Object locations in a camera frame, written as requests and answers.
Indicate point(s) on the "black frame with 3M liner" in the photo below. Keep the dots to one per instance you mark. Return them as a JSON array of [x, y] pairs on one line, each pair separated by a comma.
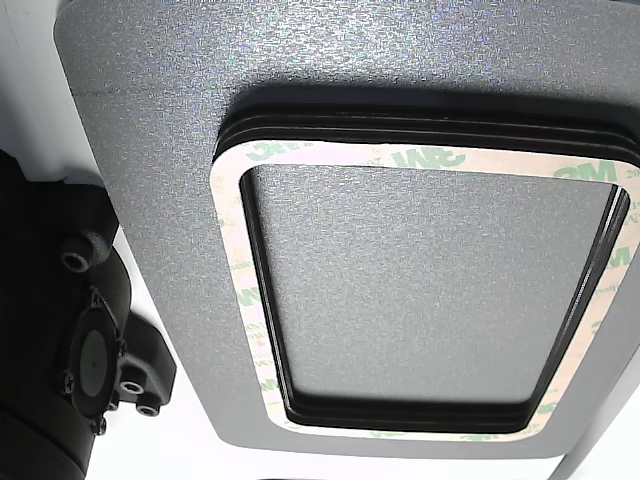
[[227, 250]]

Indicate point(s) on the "gray textured tray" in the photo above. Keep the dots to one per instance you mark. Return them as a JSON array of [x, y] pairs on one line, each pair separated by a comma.
[[150, 150]]

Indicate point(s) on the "black frame with Adhesive-print liner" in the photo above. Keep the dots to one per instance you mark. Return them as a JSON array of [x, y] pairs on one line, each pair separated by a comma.
[[400, 126]]

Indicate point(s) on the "black rubber gasket frame stack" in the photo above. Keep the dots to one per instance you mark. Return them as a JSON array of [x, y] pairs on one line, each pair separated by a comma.
[[400, 116]]

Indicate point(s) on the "white rail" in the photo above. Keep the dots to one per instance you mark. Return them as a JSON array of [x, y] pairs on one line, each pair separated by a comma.
[[30, 100]]

